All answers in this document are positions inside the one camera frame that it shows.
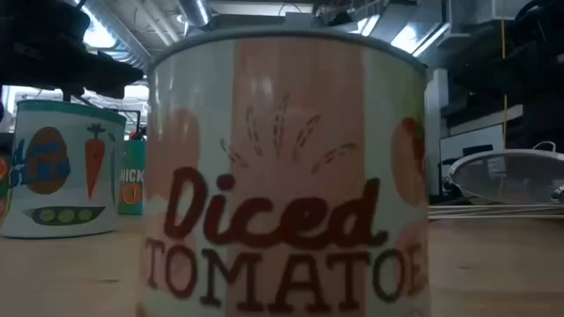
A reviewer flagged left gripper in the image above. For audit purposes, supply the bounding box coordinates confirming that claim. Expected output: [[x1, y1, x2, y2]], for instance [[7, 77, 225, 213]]
[[0, 41, 145, 100]]

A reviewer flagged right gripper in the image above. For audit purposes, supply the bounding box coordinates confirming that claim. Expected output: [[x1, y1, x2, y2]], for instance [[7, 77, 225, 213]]
[[453, 21, 564, 105]]

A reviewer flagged mixed vegetables tin can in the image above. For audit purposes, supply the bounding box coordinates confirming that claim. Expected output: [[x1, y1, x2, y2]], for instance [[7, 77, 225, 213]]
[[0, 99, 128, 240]]

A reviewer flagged teal chicken tin can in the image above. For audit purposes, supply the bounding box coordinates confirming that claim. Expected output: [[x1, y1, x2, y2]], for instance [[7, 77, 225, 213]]
[[116, 139, 147, 217]]

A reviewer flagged diced tomatoes tin can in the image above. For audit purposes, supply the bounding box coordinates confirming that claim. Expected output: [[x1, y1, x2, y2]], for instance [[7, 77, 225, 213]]
[[135, 26, 432, 317]]

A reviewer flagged ceiling light panel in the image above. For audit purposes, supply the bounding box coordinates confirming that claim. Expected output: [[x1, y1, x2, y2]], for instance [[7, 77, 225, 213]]
[[390, 21, 451, 57]]

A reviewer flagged large metal mesh strainer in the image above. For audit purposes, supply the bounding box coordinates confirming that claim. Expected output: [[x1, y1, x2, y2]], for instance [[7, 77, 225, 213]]
[[447, 140, 564, 207]]

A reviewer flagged medium metal mesh strainer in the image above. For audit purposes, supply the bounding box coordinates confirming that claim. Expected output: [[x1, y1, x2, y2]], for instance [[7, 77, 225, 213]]
[[429, 184, 564, 220]]

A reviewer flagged yellow hanging cable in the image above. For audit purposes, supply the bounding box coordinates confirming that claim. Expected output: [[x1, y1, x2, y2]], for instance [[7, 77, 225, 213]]
[[500, 0, 509, 151]]

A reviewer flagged ribbed silver ceiling duct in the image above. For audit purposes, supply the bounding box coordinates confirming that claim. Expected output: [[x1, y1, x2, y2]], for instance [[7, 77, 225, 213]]
[[83, 0, 153, 71]]

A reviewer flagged white wall screen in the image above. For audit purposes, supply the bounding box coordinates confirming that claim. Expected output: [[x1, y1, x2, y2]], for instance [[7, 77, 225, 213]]
[[439, 123, 506, 165]]

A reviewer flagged smooth silver ceiling duct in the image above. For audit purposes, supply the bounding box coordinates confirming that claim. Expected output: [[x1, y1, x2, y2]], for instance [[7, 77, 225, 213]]
[[178, 0, 211, 27]]

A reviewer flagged metal ceiling cable tray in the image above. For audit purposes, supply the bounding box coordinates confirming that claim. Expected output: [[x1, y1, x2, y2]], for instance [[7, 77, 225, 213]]
[[313, 0, 391, 26]]

